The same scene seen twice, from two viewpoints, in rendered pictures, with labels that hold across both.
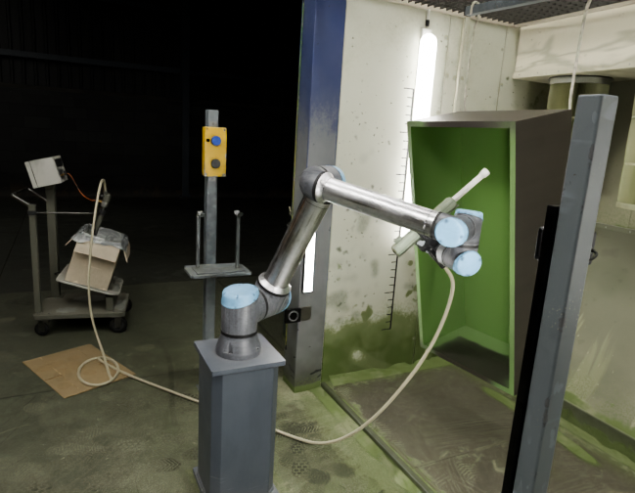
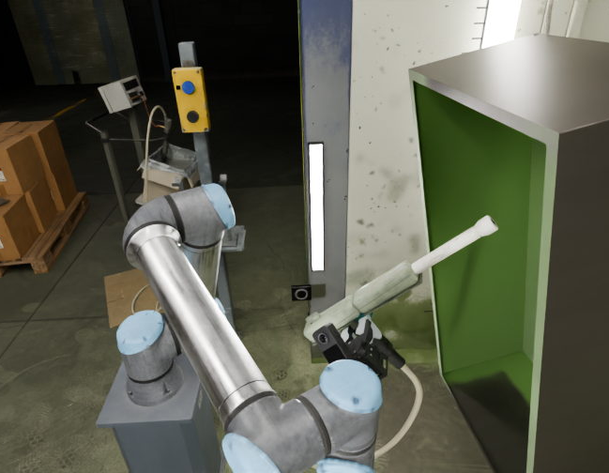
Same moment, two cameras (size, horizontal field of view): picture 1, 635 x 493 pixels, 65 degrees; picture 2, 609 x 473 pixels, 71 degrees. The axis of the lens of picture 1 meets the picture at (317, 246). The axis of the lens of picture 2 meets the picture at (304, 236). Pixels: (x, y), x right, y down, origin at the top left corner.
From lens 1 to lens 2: 1.43 m
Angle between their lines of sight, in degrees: 29
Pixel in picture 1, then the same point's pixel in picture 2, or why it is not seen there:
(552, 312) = not seen: outside the picture
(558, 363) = not seen: outside the picture
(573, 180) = not seen: outside the picture
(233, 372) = (123, 425)
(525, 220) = (577, 326)
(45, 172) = (116, 97)
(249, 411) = (160, 456)
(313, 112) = (308, 38)
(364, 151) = (397, 89)
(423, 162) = (446, 136)
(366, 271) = (402, 247)
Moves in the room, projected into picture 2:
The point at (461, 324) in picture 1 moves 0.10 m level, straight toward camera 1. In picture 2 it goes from (514, 350) to (506, 364)
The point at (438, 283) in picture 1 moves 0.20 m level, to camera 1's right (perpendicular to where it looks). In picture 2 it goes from (475, 303) to (535, 317)
